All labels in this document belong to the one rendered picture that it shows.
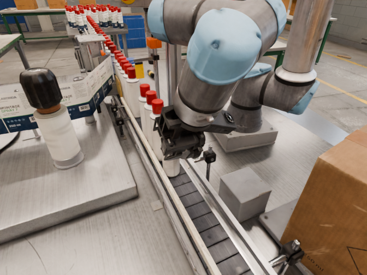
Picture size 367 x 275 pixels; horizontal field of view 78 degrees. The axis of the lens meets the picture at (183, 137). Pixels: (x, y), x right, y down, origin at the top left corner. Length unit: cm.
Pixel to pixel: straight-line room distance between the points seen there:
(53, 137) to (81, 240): 29
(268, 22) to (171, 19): 15
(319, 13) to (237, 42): 46
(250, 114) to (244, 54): 61
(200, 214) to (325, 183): 29
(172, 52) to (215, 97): 57
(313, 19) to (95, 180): 72
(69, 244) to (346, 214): 60
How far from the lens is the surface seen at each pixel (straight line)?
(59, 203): 70
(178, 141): 41
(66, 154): 76
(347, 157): 47
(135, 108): 95
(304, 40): 71
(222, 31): 25
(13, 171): 87
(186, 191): 65
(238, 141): 85
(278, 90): 77
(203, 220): 59
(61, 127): 72
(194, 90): 29
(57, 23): 859
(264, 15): 35
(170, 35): 42
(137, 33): 567
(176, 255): 60
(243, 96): 82
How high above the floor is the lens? 137
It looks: 36 degrees down
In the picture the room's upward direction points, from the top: straight up
